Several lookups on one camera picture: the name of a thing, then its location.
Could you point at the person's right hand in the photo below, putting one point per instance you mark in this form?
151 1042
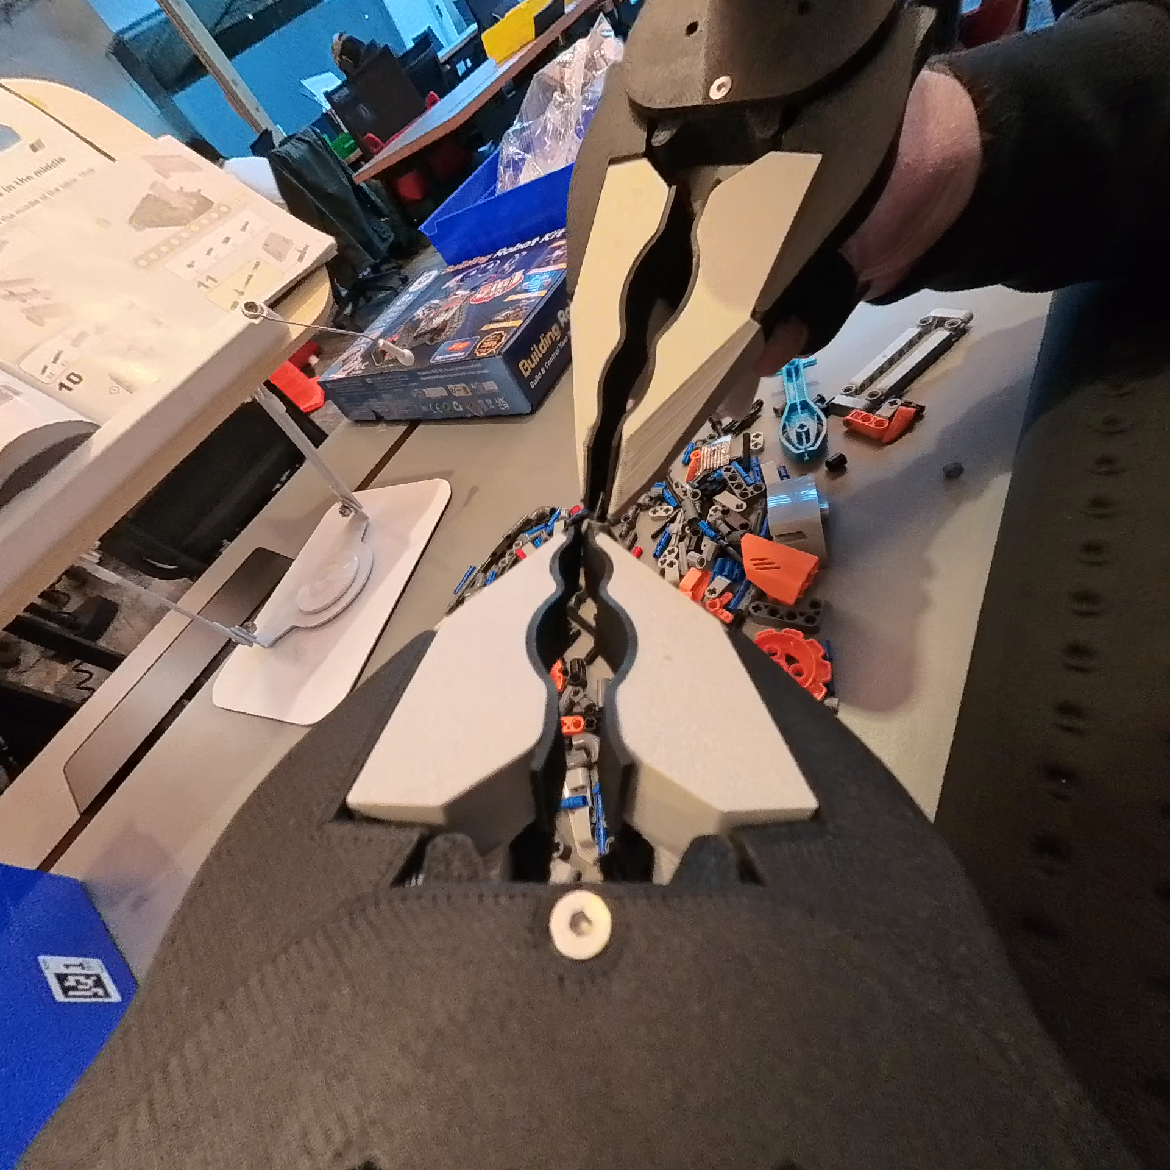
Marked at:
934 183

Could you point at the blue cardboard kit box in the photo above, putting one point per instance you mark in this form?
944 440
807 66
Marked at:
467 348

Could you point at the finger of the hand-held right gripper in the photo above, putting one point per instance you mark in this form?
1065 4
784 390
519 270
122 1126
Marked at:
742 256
619 275

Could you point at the white book stand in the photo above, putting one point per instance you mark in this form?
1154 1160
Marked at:
349 621

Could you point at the orange panel piece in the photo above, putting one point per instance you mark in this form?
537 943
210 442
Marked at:
778 571

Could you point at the grey frame with orange bracket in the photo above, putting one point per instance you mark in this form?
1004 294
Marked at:
896 375

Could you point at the instruction booklet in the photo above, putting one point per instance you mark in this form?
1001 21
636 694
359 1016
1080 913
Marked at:
129 256

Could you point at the person's right forearm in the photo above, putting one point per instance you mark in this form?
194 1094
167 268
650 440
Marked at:
1080 128

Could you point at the turquoise connector piece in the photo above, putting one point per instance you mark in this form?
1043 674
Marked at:
800 407

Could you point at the pile of plastic building pieces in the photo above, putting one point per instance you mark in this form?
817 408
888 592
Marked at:
714 495

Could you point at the black bag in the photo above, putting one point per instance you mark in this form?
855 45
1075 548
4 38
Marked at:
339 202

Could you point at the small red object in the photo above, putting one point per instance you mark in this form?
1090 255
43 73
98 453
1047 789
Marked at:
297 385

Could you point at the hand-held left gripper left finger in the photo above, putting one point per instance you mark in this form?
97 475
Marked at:
449 741

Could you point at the white panel piece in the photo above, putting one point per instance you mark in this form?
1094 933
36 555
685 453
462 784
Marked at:
798 516

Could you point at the clear plastic parts bag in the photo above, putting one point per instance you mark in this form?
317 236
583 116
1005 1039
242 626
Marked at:
558 100

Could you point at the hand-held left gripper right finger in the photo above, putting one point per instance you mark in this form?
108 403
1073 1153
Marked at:
724 741

